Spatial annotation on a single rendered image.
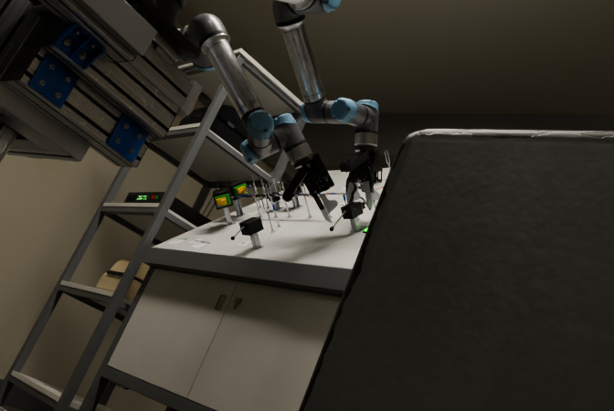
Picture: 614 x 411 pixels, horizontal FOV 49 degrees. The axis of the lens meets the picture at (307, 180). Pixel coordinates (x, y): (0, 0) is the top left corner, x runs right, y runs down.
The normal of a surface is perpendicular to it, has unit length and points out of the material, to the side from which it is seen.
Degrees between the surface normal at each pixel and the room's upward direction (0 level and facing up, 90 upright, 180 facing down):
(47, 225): 90
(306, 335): 90
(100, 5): 90
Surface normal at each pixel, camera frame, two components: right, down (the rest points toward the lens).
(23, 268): 0.77, 0.07
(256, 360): -0.65, -0.51
